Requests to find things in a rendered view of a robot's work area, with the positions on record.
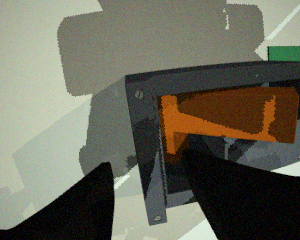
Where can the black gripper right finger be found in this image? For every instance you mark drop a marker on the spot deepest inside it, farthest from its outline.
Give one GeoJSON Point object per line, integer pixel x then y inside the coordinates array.
{"type": "Point", "coordinates": [242, 202]}

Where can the orange l-shaped part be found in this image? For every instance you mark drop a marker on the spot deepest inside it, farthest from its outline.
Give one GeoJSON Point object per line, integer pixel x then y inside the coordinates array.
{"type": "Point", "coordinates": [254, 113]}

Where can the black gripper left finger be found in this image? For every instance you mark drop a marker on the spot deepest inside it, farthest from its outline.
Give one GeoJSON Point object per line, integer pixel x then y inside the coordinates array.
{"type": "Point", "coordinates": [83, 212]}

